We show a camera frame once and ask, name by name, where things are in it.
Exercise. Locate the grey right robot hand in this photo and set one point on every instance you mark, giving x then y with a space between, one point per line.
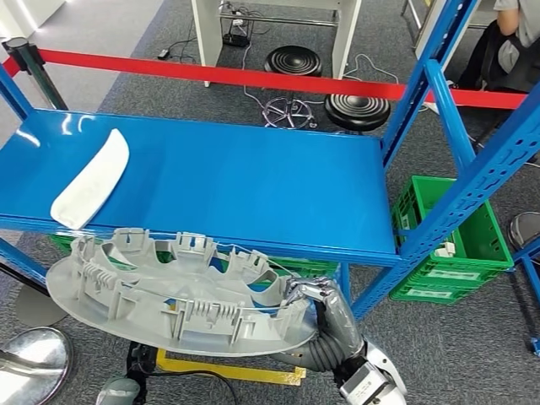
342 324

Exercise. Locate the black box under desk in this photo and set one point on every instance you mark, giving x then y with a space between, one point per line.
236 40

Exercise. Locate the green plastic crate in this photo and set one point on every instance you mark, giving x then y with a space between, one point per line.
312 267
61 243
493 246
398 293

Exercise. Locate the white desk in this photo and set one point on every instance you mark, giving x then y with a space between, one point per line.
209 39

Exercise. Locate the white curved plastic part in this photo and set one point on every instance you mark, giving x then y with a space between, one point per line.
90 181

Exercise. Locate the blue metal shelf rack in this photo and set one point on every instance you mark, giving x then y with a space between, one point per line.
253 184

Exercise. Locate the chrome dome barrier base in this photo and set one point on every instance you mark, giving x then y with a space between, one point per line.
34 369

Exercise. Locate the black round stool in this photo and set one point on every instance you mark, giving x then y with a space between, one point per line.
357 110
293 61

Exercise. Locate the grey plastic wheel cover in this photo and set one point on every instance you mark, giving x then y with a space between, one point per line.
169 313

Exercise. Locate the chrome round base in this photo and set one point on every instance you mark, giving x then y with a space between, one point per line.
525 229

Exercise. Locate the blue metal frame with casters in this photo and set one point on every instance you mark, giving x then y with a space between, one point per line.
532 279

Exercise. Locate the black post with flat base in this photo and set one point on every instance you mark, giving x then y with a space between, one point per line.
38 310

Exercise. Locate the red barrier belt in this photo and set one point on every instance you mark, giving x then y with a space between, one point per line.
210 72

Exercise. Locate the black power adapter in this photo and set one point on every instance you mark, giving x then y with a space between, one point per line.
164 54

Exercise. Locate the person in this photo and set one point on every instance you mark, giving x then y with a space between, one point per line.
477 61

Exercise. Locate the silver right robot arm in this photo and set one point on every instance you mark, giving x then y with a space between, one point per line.
320 352

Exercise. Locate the dark barrier post with belt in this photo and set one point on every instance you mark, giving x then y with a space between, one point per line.
40 75

